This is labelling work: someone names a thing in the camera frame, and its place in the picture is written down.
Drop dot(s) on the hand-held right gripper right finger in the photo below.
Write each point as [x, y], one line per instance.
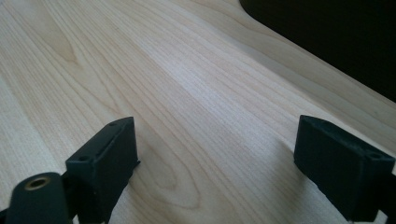
[339, 168]

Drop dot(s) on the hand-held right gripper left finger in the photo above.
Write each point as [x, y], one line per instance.
[106, 168]

